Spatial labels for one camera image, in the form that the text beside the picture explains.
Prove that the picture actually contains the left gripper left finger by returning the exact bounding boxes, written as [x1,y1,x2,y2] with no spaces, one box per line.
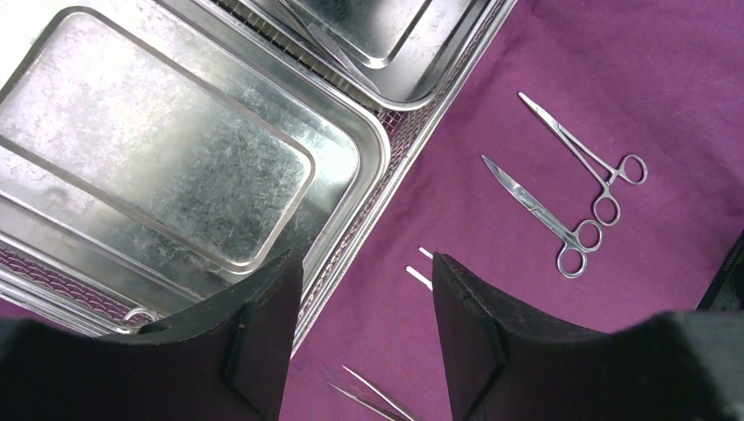
[1,251,304,420]

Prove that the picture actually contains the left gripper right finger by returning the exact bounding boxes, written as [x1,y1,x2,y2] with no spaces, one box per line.
[432,253,743,420]

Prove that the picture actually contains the steel surgical scissors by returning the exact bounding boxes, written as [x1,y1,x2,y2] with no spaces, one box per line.
[481,154,603,279]
[517,91,648,227]

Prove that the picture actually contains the purple cloth wrap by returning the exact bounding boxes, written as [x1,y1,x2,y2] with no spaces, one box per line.
[0,0,744,421]

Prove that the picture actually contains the steel instrument tray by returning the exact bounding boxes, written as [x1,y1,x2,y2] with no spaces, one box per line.
[1,1,513,346]

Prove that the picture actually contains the steel tissue forceps in tray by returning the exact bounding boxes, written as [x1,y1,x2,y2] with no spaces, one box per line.
[277,0,380,94]

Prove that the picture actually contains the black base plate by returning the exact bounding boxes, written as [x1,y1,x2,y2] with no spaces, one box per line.
[696,234,743,311]

